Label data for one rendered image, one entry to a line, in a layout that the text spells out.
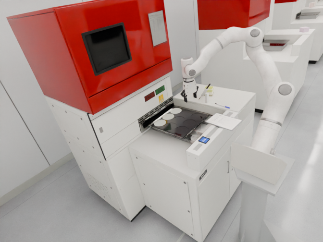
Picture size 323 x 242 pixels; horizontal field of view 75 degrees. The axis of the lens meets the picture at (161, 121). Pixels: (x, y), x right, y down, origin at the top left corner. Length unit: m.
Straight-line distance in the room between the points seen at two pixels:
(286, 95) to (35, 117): 2.55
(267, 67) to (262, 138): 0.42
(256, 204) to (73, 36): 1.48
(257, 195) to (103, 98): 1.15
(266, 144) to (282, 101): 0.25
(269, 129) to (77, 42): 1.15
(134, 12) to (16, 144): 2.07
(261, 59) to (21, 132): 2.53
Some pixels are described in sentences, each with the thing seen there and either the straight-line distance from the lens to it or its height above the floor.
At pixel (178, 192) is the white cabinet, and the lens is 1.56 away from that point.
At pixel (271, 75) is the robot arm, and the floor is 1.28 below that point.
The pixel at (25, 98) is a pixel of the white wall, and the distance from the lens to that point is 2.81.
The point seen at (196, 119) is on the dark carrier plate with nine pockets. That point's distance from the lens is 1.69.
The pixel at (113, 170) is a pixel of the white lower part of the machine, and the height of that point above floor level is 0.71.
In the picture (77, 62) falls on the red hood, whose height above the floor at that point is 1.55.
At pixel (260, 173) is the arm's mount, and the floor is 0.86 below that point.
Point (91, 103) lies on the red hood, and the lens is 1.33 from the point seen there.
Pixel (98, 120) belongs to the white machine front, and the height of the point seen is 1.14.
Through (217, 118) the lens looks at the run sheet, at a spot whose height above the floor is 0.97.
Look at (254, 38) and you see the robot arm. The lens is 1.46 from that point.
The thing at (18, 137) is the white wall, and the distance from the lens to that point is 2.90.
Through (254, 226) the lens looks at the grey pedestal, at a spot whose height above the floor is 0.29.
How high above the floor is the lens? 1.80
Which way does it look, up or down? 31 degrees down
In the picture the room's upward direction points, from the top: 10 degrees counter-clockwise
